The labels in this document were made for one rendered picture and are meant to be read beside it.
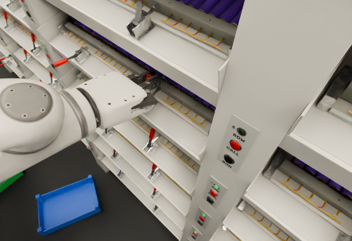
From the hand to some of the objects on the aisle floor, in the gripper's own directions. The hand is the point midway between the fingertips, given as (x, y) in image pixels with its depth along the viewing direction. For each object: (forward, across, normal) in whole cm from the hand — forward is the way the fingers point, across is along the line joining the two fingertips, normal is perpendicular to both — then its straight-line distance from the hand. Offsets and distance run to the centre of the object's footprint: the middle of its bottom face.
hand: (150, 79), depth 47 cm
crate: (-32, +88, +110) cm, 144 cm away
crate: (-9, +41, +105) cm, 113 cm away
